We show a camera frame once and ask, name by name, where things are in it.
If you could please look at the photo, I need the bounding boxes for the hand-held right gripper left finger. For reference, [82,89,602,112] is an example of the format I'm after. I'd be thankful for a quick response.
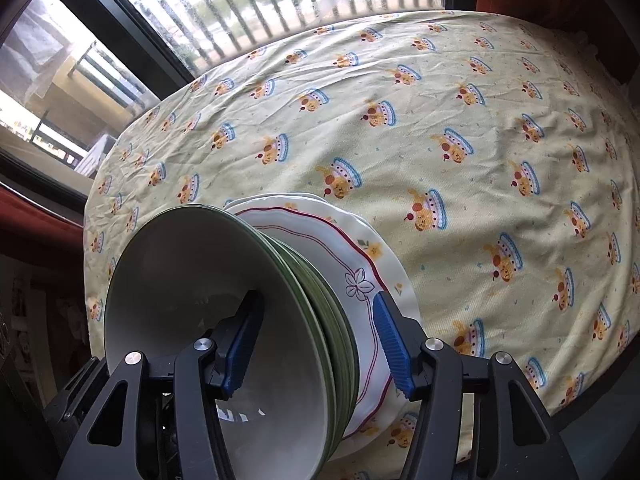
[57,290,266,480]

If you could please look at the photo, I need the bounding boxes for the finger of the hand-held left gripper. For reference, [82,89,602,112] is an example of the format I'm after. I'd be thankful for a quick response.
[44,356,105,443]

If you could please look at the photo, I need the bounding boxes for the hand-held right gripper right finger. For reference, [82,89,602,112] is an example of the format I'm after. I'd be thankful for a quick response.
[372,291,566,480]

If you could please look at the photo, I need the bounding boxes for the cream floral bowl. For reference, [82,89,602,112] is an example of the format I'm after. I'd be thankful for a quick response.
[255,230,360,441]
[235,210,348,456]
[103,205,337,480]

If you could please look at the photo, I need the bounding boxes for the white beaded rim plate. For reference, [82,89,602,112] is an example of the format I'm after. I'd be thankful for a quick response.
[222,192,423,461]

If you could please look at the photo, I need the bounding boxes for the scalloped yellow flower plate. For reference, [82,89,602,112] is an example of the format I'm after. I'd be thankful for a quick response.
[222,197,417,453]

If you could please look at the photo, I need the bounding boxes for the white plate red pattern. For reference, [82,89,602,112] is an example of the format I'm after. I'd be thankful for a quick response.
[232,206,388,441]

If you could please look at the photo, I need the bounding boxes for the white plastic chair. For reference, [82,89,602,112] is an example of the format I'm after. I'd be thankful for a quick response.
[75,132,118,178]

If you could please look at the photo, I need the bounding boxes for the yellow printed tablecloth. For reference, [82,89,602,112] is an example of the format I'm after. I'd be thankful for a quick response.
[82,7,640,480]

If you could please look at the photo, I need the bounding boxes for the balcony railing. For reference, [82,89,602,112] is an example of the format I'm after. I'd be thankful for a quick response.
[30,0,446,161]

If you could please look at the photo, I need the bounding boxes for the white hanging cloth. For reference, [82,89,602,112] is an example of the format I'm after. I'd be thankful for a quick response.
[0,2,71,111]

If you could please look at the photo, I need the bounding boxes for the black window frame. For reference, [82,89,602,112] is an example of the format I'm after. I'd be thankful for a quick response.
[0,0,478,211]

